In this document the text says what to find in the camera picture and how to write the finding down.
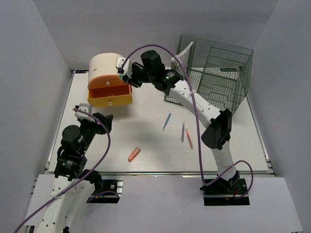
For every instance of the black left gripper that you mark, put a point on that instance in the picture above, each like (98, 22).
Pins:
(106, 120)

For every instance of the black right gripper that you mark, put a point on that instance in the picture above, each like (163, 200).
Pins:
(132, 80)

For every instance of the cream round drawer box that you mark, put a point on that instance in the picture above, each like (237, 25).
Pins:
(105, 88)

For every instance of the grey white manual booklet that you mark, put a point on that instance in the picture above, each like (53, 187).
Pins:
(181, 54)

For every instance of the orange transparent correction tape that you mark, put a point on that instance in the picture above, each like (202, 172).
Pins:
(134, 154)

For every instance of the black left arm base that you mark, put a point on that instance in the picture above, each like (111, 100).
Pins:
(109, 193)

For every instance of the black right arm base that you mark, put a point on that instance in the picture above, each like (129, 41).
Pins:
(217, 195)

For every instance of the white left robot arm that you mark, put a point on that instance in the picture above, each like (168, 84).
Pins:
(73, 184)

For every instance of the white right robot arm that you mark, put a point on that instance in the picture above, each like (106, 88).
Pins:
(217, 123)

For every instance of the blue highlighter pen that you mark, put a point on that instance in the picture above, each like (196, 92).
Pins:
(166, 121)

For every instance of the orange highlighter pen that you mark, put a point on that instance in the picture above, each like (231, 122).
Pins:
(189, 138)

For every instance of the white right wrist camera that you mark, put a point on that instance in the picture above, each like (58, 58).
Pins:
(122, 65)

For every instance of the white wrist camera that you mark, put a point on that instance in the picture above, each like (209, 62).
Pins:
(122, 65)
(83, 111)

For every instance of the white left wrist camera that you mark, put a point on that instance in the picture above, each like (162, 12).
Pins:
(83, 111)

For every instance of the green wire mesh organizer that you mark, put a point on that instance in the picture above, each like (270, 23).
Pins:
(219, 72)

